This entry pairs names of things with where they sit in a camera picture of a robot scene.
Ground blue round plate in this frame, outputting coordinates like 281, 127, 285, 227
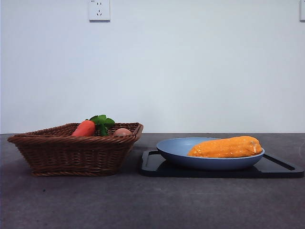
156, 137, 265, 171

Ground yellow corn cob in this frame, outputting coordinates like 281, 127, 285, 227
187, 135, 263, 159

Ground brown wicker basket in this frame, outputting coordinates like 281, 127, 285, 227
7, 122, 144, 177

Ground pale brown egg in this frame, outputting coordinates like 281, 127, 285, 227
112, 128, 132, 137

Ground orange carrot with green leaves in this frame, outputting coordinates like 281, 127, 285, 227
71, 114, 116, 137

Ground black rectangular tray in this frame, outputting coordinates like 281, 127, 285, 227
140, 149, 305, 179

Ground white wall socket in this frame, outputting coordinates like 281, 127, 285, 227
89, 0, 111, 23

